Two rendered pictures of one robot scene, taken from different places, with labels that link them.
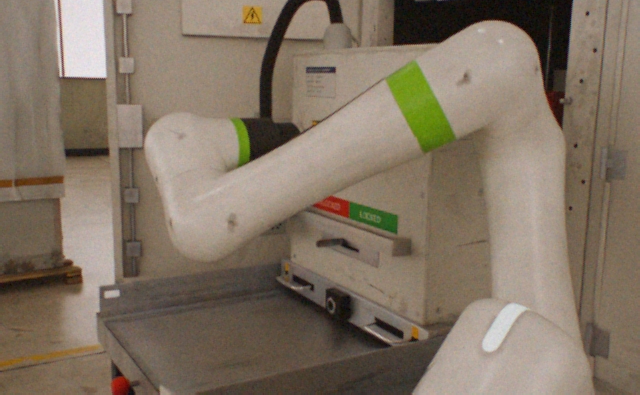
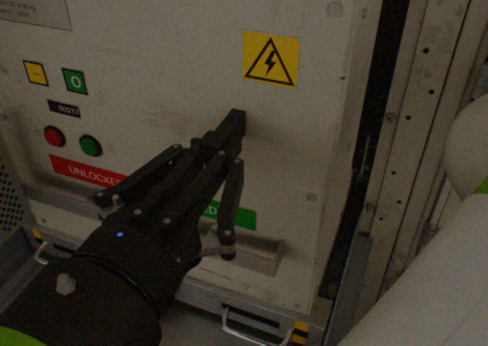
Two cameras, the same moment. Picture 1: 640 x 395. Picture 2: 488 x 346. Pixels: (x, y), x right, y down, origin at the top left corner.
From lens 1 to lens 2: 0.91 m
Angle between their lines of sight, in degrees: 43
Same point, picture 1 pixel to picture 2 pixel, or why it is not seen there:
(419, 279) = (301, 278)
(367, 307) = (208, 294)
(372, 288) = (208, 272)
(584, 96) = not seen: outside the picture
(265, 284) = (14, 260)
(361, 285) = not seen: hidden behind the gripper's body
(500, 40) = not seen: outside the picture
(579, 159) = (429, 67)
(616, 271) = not seen: hidden behind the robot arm
